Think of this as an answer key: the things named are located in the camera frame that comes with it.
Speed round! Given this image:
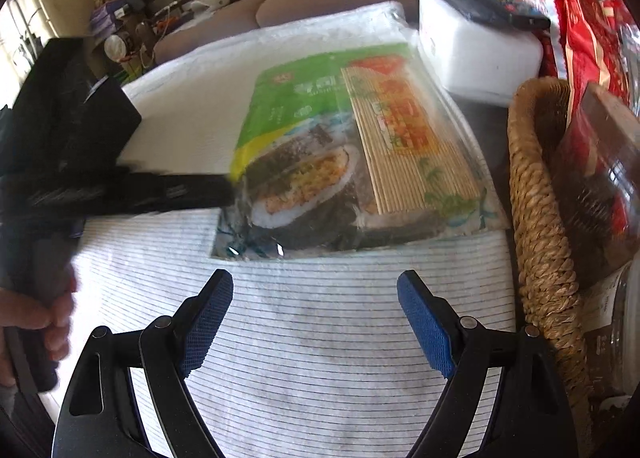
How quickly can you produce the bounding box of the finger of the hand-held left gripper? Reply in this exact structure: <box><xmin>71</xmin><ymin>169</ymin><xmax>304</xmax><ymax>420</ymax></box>
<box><xmin>85</xmin><ymin>169</ymin><xmax>237</xmax><ymax>220</ymax></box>

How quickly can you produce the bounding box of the clear packet in basket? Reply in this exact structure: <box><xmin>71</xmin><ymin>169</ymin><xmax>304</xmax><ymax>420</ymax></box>
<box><xmin>550</xmin><ymin>82</ymin><xmax>640</xmax><ymax>289</ymax></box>

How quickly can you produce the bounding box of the clear jar dark label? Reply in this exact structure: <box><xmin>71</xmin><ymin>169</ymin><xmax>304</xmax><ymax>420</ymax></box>
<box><xmin>580</xmin><ymin>263</ymin><xmax>640</xmax><ymax>419</ymax></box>

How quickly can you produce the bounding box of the white foam box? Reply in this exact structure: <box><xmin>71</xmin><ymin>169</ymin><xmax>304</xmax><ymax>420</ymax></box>
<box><xmin>417</xmin><ymin>0</ymin><xmax>544</xmax><ymax>100</ymax></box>

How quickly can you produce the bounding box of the stack of purple boxes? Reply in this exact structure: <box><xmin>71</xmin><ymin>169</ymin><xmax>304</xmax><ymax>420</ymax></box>
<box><xmin>90</xmin><ymin>0</ymin><xmax>131</xmax><ymax>36</ymax></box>

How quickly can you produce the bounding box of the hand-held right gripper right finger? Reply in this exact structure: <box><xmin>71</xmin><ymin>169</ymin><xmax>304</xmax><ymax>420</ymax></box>
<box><xmin>397</xmin><ymin>270</ymin><xmax>577</xmax><ymax>458</ymax></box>

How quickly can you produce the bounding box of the sushi seaweed packet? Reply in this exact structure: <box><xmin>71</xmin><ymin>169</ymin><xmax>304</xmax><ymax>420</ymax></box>
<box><xmin>210</xmin><ymin>42</ymin><xmax>512</xmax><ymax>265</ymax></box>

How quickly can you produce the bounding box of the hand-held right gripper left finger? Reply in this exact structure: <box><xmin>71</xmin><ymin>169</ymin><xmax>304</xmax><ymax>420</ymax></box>
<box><xmin>52</xmin><ymin>268</ymin><xmax>235</xmax><ymax>458</ymax></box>

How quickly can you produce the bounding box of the white table cover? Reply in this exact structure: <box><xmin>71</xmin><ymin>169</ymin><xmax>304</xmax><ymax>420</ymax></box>
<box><xmin>119</xmin><ymin>0</ymin><xmax>432</xmax><ymax>179</ymax></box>

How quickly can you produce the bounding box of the window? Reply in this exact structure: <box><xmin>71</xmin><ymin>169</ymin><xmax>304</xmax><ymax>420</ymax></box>
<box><xmin>7</xmin><ymin>0</ymin><xmax>96</xmax><ymax>56</ymax></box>

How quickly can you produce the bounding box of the wicker basket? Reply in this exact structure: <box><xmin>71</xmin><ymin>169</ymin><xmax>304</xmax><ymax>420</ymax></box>
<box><xmin>506</xmin><ymin>78</ymin><xmax>598</xmax><ymax>458</ymax></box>

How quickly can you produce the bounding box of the pile of red snack packets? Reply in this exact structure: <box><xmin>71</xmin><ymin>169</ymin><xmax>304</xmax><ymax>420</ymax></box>
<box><xmin>472</xmin><ymin>0</ymin><xmax>640</xmax><ymax>109</ymax></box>

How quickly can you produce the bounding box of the person's left hand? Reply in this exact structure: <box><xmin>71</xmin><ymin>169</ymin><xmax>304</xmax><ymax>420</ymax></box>
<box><xmin>0</xmin><ymin>277</ymin><xmax>79</xmax><ymax>389</ymax></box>

